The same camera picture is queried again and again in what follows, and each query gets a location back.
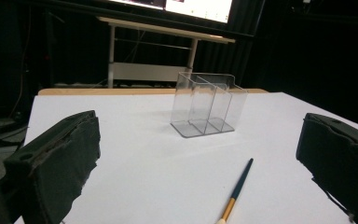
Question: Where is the lit monitor screen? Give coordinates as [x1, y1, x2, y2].
[108, 0, 234, 24]

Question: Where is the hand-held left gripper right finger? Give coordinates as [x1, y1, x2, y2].
[296, 112, 358, 224]

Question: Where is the white table frame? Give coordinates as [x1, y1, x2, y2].
[96, 16, 237, 90]

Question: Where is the white sheet table cover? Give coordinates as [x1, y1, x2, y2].
[13, 91, 358, 224]

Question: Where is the clear acrylic divided organizer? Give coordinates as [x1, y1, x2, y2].
[170, 72, 249, 139]

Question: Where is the dark-handled paintbrush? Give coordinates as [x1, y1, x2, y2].
[214, 158, 255, 224]

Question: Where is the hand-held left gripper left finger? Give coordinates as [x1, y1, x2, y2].
[2, 109, 102, 224]

